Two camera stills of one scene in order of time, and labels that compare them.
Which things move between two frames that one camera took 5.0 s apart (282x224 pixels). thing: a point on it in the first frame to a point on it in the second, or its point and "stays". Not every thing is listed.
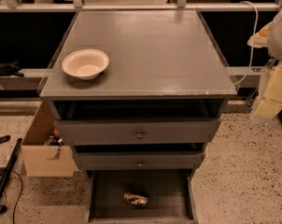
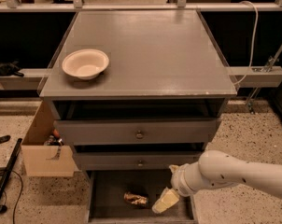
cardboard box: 41,160 stays
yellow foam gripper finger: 260,39 to 174,168
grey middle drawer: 143,160 stays
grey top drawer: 101,132 stays
